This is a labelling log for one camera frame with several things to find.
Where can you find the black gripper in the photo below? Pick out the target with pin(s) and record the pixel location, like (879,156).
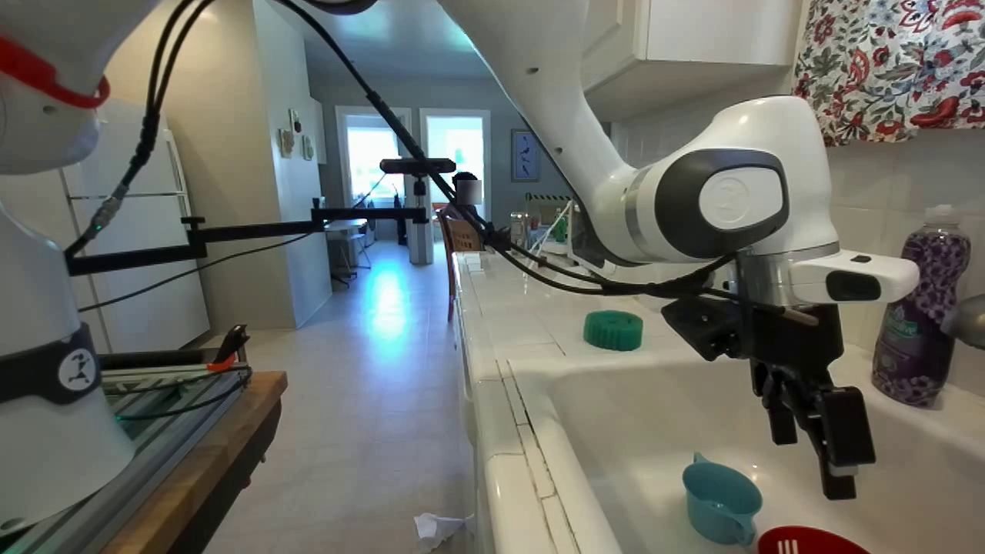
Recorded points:
(801,349)

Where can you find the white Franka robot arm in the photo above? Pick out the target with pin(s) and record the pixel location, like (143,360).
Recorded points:
(574,102)

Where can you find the white kitchen sink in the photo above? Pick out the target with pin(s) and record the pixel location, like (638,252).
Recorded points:
(636,450)

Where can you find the green round ribbed lid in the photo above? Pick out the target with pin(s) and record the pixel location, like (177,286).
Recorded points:
(613,331)

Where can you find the teal measuring cup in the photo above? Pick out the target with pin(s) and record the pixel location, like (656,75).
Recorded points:
(718,502)

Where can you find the purple dish soap bottle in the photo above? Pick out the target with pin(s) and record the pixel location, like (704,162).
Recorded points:
(939,328)

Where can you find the floral print curtain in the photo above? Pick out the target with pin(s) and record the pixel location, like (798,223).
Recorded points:
(892,71)

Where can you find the wooden chair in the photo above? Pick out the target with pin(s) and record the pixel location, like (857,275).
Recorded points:
(452,277)

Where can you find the crumpled white paper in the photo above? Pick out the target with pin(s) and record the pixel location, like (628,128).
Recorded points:
(437,529)

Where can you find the seated person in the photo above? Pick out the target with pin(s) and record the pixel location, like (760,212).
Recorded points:
(465,187)

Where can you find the bright glass door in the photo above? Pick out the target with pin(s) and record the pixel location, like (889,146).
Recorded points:
(369,163)
(463,144)

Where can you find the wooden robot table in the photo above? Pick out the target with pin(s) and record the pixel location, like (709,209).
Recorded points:
(203,463)

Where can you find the white refrigerator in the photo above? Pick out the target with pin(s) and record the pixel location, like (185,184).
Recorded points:
(155,256)

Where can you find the white wall cabinet beside curtain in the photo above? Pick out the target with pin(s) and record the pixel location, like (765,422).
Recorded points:
(709,41)

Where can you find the framed wall picture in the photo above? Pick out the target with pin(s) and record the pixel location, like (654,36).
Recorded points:
(524,156)

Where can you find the grey stand post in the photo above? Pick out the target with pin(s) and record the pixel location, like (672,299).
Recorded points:
(420,242)

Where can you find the black stereo camera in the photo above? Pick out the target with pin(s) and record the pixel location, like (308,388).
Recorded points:
(409,163)

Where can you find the wall plate decoration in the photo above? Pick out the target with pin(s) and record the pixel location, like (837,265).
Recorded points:
(286,144)
(304,146)

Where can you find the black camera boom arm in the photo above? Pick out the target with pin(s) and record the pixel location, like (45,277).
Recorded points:
(256,229)

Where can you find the metal base frame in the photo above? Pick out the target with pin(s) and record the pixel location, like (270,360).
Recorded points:
(155,431)

